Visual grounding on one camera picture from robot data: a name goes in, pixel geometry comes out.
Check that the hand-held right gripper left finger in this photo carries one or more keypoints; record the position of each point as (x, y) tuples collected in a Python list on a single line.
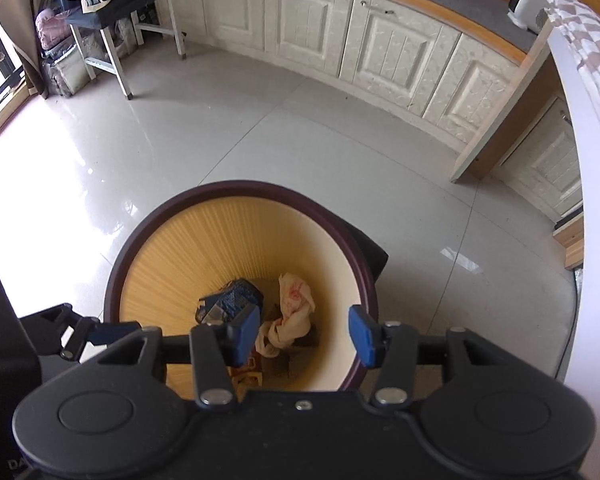
[(243, 332)]

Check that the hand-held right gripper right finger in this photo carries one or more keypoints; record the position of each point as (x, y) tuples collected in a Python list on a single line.
[(362, 335)]

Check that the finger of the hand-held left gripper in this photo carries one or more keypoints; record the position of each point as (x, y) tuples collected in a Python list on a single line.
[(115, 332)]

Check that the crushed blue drink can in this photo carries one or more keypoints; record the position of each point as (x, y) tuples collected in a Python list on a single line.
[(227, 300)]

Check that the white plastic bag red print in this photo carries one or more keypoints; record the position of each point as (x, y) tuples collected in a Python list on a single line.
[(292, 310)]

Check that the beige waste bin dark rim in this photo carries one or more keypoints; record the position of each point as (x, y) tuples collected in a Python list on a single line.
[(180, 260)]

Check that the clear storage bag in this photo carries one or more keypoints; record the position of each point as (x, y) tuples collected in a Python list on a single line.
[(62, 72)]

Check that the cream cabinet with doors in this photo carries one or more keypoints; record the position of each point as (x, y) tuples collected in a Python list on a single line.
[(390, 50)]

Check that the brown curtain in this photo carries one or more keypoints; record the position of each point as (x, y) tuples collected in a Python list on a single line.
[(27, 45)]

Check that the pink bundle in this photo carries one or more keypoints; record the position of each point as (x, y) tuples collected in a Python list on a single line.
[(50, 30)]

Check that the brown white checkered tablecloth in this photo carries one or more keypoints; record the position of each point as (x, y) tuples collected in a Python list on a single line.
[(590, 45)]

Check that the white space heater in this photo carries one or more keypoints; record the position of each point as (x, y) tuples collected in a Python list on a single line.
[(530, 0)]

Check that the white frame stool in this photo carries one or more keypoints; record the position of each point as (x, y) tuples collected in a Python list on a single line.
[(112, 55)]

